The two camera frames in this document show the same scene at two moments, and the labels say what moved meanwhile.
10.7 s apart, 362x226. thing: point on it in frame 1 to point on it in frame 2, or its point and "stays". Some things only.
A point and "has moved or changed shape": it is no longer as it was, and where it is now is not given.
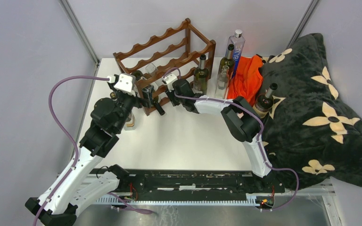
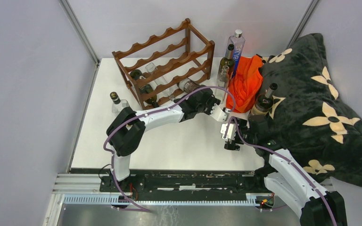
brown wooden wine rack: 157,65 stays
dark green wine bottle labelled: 139,75 stays
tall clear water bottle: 237,42 stays
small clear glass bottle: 222,83 stays
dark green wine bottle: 201,77 has moved or changed shape
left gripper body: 126,103 to 206,108
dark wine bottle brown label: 263,102 stays
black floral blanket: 313,132 stays
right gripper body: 175,100 to 244,132
